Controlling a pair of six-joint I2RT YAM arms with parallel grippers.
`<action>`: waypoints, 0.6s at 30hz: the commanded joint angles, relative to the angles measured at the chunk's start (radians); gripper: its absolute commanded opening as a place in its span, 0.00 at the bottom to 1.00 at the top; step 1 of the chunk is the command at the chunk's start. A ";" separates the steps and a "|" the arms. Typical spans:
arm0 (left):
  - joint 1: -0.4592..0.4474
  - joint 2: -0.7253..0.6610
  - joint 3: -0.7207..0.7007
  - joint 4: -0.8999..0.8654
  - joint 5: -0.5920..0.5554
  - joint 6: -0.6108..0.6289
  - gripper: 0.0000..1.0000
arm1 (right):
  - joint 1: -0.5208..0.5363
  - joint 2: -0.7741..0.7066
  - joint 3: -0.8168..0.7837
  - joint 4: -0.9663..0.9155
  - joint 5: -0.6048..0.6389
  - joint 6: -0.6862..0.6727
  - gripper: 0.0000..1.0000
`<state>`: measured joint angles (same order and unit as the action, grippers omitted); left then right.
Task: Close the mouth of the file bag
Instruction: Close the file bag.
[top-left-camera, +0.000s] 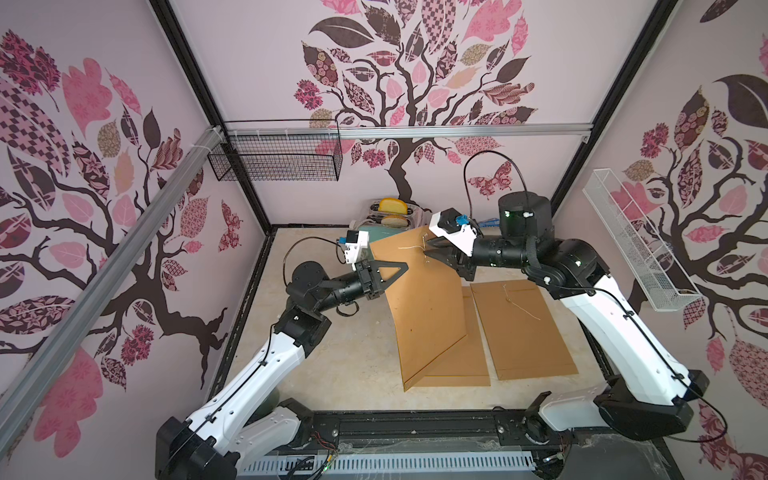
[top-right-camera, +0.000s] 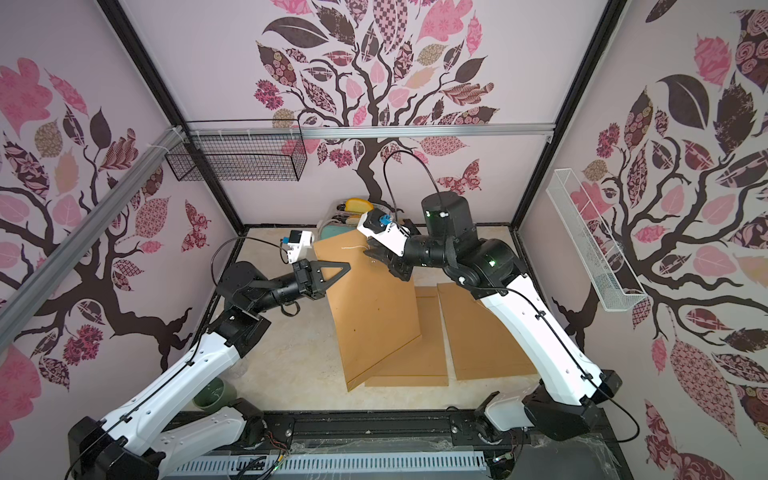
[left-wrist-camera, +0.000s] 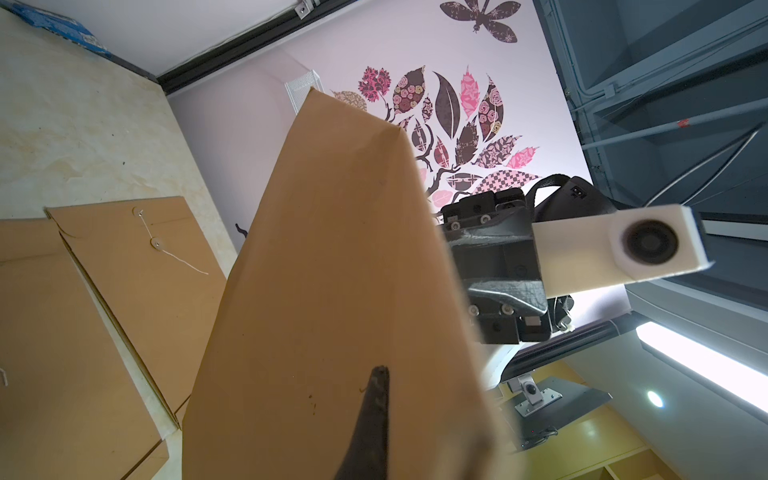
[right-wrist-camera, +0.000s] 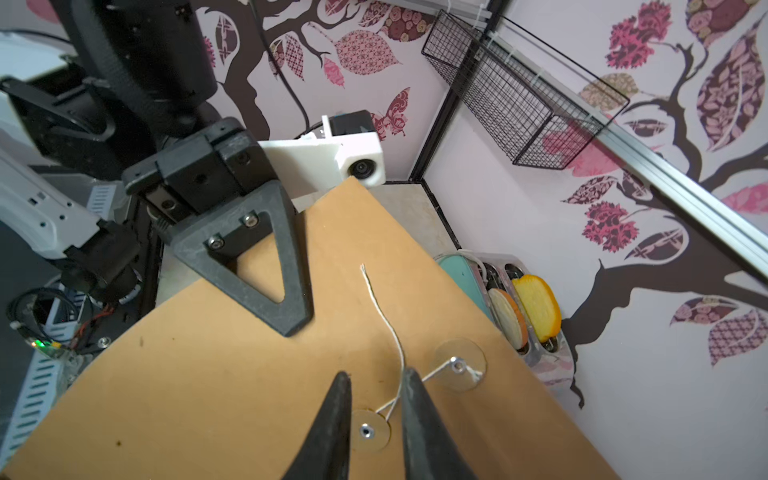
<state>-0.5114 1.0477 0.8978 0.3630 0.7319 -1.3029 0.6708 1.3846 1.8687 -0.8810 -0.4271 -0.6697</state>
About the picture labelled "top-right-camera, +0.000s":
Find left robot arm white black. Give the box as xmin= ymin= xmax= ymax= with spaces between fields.
xmin=64 ymin=259 xmax=351 ymax=479

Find mint green toaster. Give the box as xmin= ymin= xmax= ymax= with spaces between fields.
xmin=317 ymin=204 xmax=361 ymax=240

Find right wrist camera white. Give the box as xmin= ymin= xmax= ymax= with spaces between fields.
xmin=357 ymin=208 xmax=411 ymax=257

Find white slotted cable duct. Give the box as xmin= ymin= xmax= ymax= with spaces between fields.
xmin=168 ymin=451 xmax=488 ymax=479

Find aluminium rail wall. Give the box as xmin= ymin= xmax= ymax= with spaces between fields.
xmin=1 ymin=126 xmax=182 ymax=350
xmin=190 ymin=123 xmax=555 ymax=139

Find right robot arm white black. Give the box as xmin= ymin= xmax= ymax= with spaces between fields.
xmin=357 ymin=192 xmax=622 ymax=443

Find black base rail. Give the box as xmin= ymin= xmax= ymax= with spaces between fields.
xmin=113 ymin=410 xmax=634 ymax=480

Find white wire shelf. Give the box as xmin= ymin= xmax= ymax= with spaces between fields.
xmin=546 ymin=168 xmax=648 ymax=312

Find aluminium rail left wall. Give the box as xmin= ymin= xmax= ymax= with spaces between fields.
xmin=1 ymin=126 xmax=182 ymax=350

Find green cup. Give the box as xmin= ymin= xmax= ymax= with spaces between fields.
xmin=192 ymin=377 xmax=237 ymax=414

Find black wire basket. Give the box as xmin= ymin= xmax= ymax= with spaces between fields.
xmin=165 ymin=119 xmax=308 ymax=182

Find aluminium rail back wall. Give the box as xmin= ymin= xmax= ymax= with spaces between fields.
xmin=190 ymin=123 xmax=555 ymax=139

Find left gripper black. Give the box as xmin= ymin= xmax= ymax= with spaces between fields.
xmin=249 ymin=258 xmax=349 ymax=314

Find brown file bag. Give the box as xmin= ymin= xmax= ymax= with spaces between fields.
xmin=437 ymin=283 xmax=537 ymax=381
xmin=365 ymin=287 xmax=449 ymax=387
xmin=314 ymin=231 xmax=421 ymax=391

